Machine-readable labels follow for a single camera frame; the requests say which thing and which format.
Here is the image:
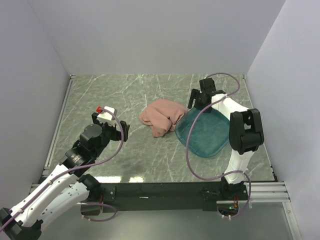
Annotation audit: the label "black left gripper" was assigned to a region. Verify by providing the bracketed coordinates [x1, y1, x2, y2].
[92, 112, 130, 158]

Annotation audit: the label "teal translucent plastic basin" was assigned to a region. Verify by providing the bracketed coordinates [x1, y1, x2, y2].
[175, 108, 230, 158]

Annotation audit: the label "pink t-shirt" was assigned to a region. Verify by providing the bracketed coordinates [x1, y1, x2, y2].
[139, 99, 188, 138]

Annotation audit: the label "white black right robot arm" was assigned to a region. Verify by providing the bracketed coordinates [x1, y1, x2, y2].
[186, 77, 264, 200]

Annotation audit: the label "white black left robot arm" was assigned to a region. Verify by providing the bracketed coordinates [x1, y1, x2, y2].
[0, 112, 130, 240]

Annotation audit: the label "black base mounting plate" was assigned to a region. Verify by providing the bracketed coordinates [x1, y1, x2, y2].
[85, 181, 249, 211]

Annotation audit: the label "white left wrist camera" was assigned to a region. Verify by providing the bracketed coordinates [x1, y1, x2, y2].
[96, 106, 117, 125]

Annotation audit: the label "aluminium front frame rail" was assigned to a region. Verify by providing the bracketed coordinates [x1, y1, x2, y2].
[216, 181, 291, 204]

